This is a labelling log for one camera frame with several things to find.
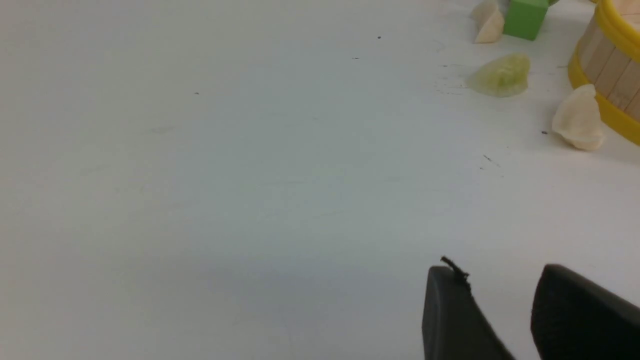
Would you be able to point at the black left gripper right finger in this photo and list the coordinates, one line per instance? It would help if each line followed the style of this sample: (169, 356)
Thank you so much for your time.
(573, 318)

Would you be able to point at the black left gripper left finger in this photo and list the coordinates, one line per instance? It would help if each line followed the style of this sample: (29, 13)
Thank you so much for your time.
(453, 325)

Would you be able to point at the white pleated dumpling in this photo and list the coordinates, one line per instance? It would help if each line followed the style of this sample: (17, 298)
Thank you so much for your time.
(578, 119)

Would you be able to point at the green translucent dumpling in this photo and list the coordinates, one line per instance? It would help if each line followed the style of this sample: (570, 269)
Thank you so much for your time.
(503, 77)

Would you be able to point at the bamboo steamer tray yellow rim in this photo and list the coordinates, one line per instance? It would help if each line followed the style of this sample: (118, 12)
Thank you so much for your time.
(607, 56)

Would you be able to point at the green cube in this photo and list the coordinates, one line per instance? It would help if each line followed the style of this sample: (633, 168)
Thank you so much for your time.
(524, 18)

